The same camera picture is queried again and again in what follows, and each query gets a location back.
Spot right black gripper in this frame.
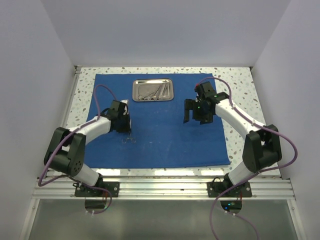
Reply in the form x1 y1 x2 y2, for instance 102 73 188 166
184 98 214 125

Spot steel surgical scissors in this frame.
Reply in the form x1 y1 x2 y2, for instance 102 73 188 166
121 132 136 144

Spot steel instrument tray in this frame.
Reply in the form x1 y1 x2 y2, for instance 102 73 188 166
132 78 174 102

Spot blue surgical cloth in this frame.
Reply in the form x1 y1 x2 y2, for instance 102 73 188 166
84 73 230 169

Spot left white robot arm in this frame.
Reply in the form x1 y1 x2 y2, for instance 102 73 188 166
38 99 131 197

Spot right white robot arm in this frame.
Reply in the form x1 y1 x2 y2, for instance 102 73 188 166
183 81 282 197

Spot steel tweezers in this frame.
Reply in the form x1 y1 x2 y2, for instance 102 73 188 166
161 79 172 99

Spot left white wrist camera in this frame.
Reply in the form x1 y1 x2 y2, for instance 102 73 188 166
121 99 129 105

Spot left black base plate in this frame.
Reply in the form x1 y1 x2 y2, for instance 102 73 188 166
72 181 120 198

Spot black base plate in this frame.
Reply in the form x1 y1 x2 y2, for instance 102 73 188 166
72 181 120 198
206 181 253 198

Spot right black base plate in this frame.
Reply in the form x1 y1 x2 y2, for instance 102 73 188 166
206 181 253 198

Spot aluminium rail frame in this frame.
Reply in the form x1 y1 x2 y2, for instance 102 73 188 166
19 65 307 240

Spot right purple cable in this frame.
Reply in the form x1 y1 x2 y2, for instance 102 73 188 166
209 76 298 240

